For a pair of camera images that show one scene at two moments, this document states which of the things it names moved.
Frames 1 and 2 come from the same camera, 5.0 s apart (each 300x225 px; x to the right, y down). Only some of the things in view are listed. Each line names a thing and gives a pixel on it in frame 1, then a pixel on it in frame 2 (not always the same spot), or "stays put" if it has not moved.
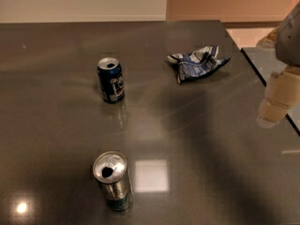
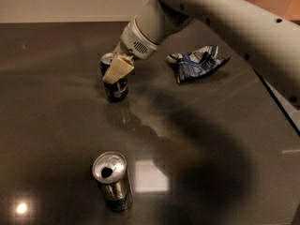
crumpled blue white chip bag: x=198 y=64 stays put
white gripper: x=289 y=42 -> x=136 y=43
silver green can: x=111 y=170 stays put
